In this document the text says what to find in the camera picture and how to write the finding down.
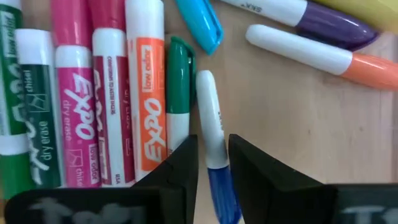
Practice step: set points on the dark red Expo marker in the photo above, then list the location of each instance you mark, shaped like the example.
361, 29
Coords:
112, 93

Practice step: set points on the green-capped white marker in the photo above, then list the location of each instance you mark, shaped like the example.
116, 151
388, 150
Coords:
178, 77

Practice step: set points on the blue-capped white marker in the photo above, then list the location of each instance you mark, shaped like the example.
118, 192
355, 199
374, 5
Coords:
211, 124

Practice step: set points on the orange-capped white marker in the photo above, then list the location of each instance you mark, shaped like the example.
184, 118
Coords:
295, 49

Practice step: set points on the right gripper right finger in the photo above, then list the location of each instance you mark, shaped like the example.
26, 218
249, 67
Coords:
280, 193

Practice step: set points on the purple-capped white marker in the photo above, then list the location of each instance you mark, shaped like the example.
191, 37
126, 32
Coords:
326, 25

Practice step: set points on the blue highlighter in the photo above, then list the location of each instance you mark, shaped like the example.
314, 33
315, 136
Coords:
202, 25

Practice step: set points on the pink Expo marker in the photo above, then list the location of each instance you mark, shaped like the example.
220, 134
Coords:
77, 109

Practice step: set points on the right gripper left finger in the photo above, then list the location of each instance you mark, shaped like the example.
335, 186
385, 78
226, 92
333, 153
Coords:
174, 186

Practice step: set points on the dark green Expo marker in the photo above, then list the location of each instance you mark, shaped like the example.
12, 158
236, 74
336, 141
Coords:
42, 124

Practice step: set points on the yellow Sharpie highlighter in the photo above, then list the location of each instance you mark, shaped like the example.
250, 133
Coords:
367, 12

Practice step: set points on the orange Expo marker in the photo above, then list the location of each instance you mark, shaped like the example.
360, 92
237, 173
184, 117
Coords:
150, 93

